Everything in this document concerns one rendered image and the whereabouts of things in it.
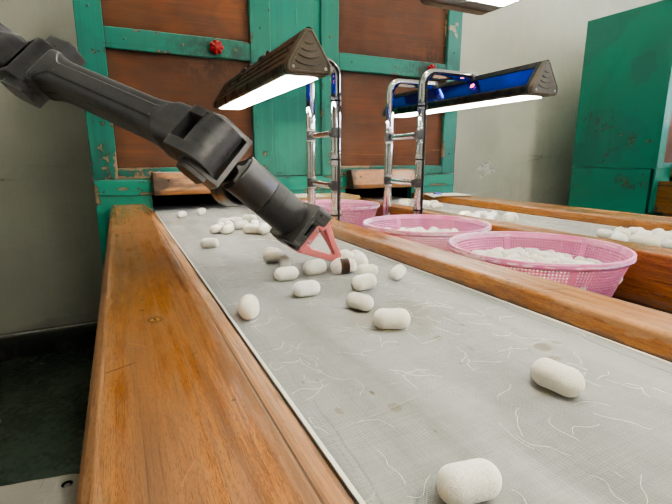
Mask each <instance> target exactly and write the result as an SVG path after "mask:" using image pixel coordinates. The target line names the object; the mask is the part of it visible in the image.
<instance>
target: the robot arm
mask: <svg viewBox="0 0 672 504"><path fill-rule="evenodd" d="M85 63H86V61H85V59H84V58H83V57H82V55H81V54H80V53H79V52H78V51H77V49H76V48H75V47H74V46H73V45H72V44H71V43H70V42H68V41H65V40H62V39H60V38H57V37H55V36H52V35H50V36H49V37H47V38H46V39H45V40H44V39H42V38H40V37H37V38H35V39H32V40H30V41H28V42H27V41H26V40H25V39H24V38H23V37H22V36H21V35H18V34H17V33H15V32H13V31H12V30H10V29H9V28H7V27H6V26H4V25H3V24H2V23H0V80H2V81H1V84H3V85H4V86H5V87H6V88H7V89H8V90H9V91H10V92H12V93H13V94H14V95H15V96H17V97H18V98H20V99H21V100H23V101H25V102H27V103H29V104H31V105H33V106H35V107H37V108H39V109H40V108H41V107H42V106H43V105H44V104H45V103H46V102H47V101H48V100H49V99H51V100H53V101H63V102H67V103H70V104H73V105H75V106H77V107H79V108H81V109H84V110H86V111H88V112H90V113H92V114H94V115H96V116H98V117H100V118H102V119H104V120H107V121H109V122H111V123H113V124H115V125H117V126H119V127H121V128H123V129H125V130H128V131H130V132H132V133H134V134H136V135H138V136H140V137H142V138H144V139H146V140H148V141H150V142H152V143H154V144H156V145H157V146H159V147H160V148H161V149H163V150H164V151H165V153H166V154H167V155H168V156H169V157H171V158H173V159H175V160H177V161H178V163H177V164H176V166H177V168H178V169H179V170H180V171H181V172H182V173H183V174H184V175H185V176H187V177H188V178H189V179H190V180H191V181H193V182H194V183H195V184H196V185H197V184H201V183H202V184H203V185H204V186H206V187H207V188H208V189H209V190H210V192H211V195H212V197H213V198H214V199H215V201H217V202H218V203H219V204H221V205H224V206H238V205H245V206H247V207H248V208H249V209H250V210H252V211H253V212H255V213H256V214H257V215H258V216H259V217H260V218H261V219H262V220H264V221H265V222H266V223H267V224H268V225H270V226H271V227H272V228H271V229H270V233H271V234H272V236H274V237H275V238H276V239H277V240H278V241H280V242H281V243H282V244H284V245H286V246H288V247H289V248H290V249H292V250H295V251H296V252H298V253H301V254H305V255H309V256H313V257H317V258H321V259H325V260H328V261H334V260H335V259H336V258H340V257H341V253H340V250H339V248H338V245H337V243H336V240H335V238H334V235H333V231H332V228H331V225H330V222H329V221H330V220H331V218H332V216H331V215H330V214H329V213H328V212H327V211H326V210H324V209H323V208H322V207H320V206H318V205H314V204H310V203H306V202H302V201H301V200H300V199H299V198H298V197H297V196H296V195H294V194H293V193H292V192H291V191H290V190H289V189H288V188H287V187H286V186H285V185H283V184H282V183H281V182H280V181H279V180H278V179H277V178H276V177H275V176H273V175H272V174H271V173H270V172H269V171H268V170H267V169H266V168H265V167H264V166H262V165H261V164H260V163H259V162H258V161H257V160H256V159H255V158H254V157H249V158H247V159H246V160H244V161H241V162H238V161H239V160H240V159H241V158H242V156H243V155H244V154H245V152H246V151H247V150H248V149H249V147H250V146H251V145H252V144H253V142H252V141H251V140H250V139H249V138H248V137H247V136H246V135H245V134H244V133H243V132H242V131H241V130H240V129H239V128H238V127H237V126H236V125H235V124H233V123H232V122H231V121H230V120H229V119H228V118H226V117H225V116H224V115H221V114H217V113H215V112H212V111H210V110H208V109H205V108H203V107H200V106H198V105H194V106H193V107H192V106H190V105H187V104H185V103H182V102H170V101H166V100H162V99H158V98H156V97H153V96H151V95H148V94H146V93H143V92H141V91H139V90H136V89H134V88H132V87H129V86H127V85H124V84H122V83H120V82H117V81H115V80H113V79H110V78H108V77H105V76H103V75H101V74H98V73H96V72H94V71H91V70H89V69H86V68H84V67H82V66H83V65H84V64H85ZM319 233H321V235H322V237H323V238H324V240H325V241H326V243H327V245H328V247H329V249H330V250H331V253H325V252H322V251H319V250H316V249H313V248H311V247H310V245H311V243H312V242H313V241H314V239H315V238H316V237H317V236H318V234H319Z"/></svg>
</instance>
